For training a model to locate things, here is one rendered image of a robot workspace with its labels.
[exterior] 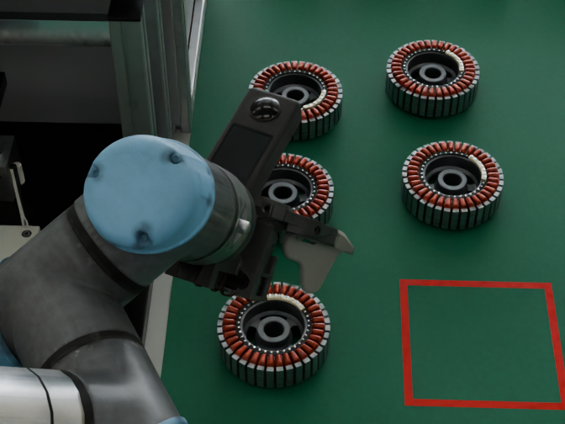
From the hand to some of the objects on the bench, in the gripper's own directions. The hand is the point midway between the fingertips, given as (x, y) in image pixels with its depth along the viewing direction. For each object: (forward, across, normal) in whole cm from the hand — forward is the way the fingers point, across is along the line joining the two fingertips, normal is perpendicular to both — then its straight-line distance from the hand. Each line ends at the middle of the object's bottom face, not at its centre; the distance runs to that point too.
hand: (276, 219), depth 111 cm
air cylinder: (+17, -38, -6) cm, 42 cm away
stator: (+35, -11, +14) cm, 39 cm away
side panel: (+38, -27, +18) cm, 50 cm away
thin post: (+14, -30, -9) cm, 34 cm away
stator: (+14, 0, -12) cm, 18 cm away
